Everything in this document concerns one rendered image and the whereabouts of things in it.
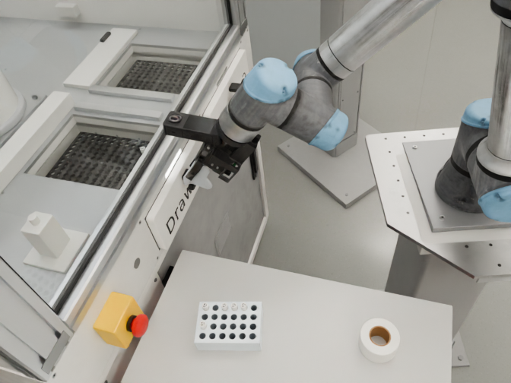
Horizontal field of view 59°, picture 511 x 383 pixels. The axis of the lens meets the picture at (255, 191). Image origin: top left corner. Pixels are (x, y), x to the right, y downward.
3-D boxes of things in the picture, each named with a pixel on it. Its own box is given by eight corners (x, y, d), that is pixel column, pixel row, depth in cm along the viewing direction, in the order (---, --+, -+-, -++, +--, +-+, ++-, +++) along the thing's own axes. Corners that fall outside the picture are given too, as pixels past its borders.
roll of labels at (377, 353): (357, 325, 86) (358, 317, 83) (394, 327, 86) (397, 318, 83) (360, 362, 82) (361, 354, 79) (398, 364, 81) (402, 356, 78)
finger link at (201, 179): (200, 204, 95) (219, 179, 89) (176, 190, 94) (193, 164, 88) (204, 194, 98) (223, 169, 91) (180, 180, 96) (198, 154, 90)
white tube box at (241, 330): (263, 309, 91) (261, 301, 88) (261, 351, 85) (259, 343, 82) (203, 309, 92) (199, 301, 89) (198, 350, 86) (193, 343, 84)
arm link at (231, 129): (221, 115, 75) (236, 86, 80) (211, 130, 79) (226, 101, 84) (258, 139, 77) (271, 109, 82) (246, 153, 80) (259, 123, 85)
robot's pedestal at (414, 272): (443, 287, 171) (509, 142, 114) (468, 366, 152) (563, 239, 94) (364, 292, 173) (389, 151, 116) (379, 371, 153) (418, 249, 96)
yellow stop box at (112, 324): (147, 314, 84) (136, 295, 78) (130, 351, 79) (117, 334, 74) (124, 308, 85) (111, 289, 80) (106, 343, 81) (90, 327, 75)
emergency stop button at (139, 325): (153, 321, 81) (147, 311, 78) (143, 342, 79) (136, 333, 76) (138, 317, 82) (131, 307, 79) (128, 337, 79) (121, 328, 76)
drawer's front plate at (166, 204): (213, 156, 113) (205, 122, 104) (166, 251, 95) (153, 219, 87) (207, 155, 113) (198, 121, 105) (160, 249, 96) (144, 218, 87)
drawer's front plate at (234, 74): (249, 81, 132) (245, 48, 123) (217, 149, 114) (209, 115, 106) (244, 80, 132) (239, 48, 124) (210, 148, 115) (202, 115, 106)
